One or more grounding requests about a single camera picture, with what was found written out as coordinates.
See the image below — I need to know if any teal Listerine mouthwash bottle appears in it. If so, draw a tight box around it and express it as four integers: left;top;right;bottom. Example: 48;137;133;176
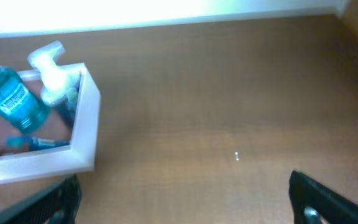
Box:
0;65;50;134

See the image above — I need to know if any blue white toothbrush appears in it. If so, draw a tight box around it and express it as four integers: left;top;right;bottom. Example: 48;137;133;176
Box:
6;136;70;151

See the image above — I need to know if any clear foam pump bottle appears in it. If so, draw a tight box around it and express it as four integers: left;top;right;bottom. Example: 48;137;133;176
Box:
27;41;81;128

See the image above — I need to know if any pink white cardboard box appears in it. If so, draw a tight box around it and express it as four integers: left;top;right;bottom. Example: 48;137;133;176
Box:
0;63;101;184

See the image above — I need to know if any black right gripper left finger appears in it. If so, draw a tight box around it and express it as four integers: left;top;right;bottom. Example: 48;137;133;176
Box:
0;174;82;224

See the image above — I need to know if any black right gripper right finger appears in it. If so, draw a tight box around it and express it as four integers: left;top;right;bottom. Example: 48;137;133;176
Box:
288;170;358;224

